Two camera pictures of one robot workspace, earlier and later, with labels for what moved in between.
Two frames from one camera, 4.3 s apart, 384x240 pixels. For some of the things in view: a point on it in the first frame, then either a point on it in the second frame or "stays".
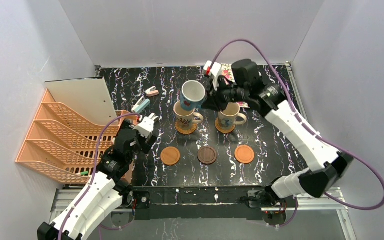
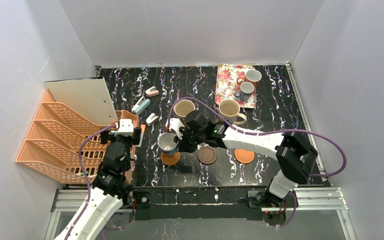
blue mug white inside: (193, 95) -> (166, 144)
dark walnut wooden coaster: (207, 155) stays
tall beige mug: (230, 116) stays
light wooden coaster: (244, 154) stays
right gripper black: (213, 98) -> (183, 142)
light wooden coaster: (170, 155) stays
